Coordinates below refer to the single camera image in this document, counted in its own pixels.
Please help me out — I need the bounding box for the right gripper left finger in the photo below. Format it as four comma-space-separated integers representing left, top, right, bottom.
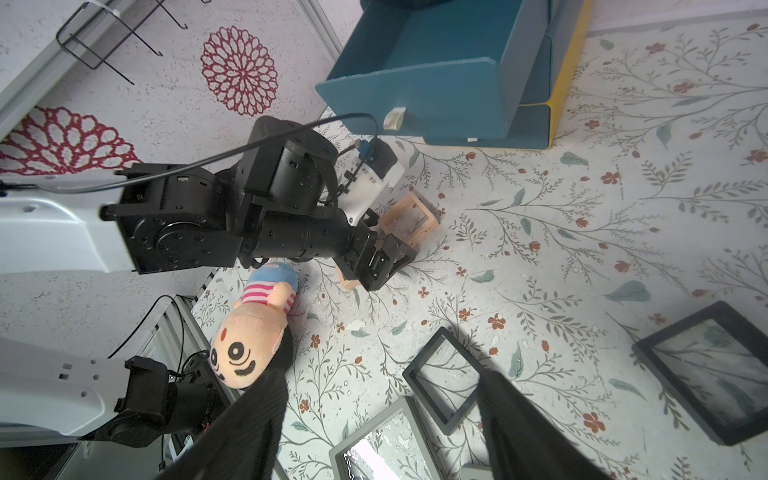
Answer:
158, 369, 288, 479

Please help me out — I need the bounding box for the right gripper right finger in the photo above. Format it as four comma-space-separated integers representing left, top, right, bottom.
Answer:
476, 370, 609, 480

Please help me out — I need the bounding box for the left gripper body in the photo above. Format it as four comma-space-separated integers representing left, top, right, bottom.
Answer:
335, 225, 416, 292

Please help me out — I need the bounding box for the black brooch box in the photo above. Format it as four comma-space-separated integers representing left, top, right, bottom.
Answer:
403, 327, 484, 436
632, 301, 767, 446

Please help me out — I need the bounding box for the teal drawer cabinet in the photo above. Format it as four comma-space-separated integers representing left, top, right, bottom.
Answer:
316, 0, 592, 150

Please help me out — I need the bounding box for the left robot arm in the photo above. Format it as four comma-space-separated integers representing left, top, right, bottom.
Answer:
1, 116, 415, 447

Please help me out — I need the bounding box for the grey brooch box right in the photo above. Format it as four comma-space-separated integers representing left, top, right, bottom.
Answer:
460, 464, 494, 480

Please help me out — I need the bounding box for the grey brooch box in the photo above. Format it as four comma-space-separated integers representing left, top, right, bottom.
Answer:
460, 464, 494, 480
329, 396, 444, 479

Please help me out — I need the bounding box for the grey brooch box left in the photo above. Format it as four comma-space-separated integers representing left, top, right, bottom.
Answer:
329, 396, 444, 479

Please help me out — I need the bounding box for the large plush doll head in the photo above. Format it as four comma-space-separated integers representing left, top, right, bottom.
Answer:
208, 262, 298, 389

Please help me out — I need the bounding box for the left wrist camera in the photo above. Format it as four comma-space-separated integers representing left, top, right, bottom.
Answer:
338, 137, 405, 226

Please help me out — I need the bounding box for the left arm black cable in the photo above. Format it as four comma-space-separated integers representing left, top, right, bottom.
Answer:
0, 112, 380, 196

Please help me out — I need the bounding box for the black wire rack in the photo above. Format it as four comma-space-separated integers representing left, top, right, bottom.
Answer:
55, 0, 190, 86

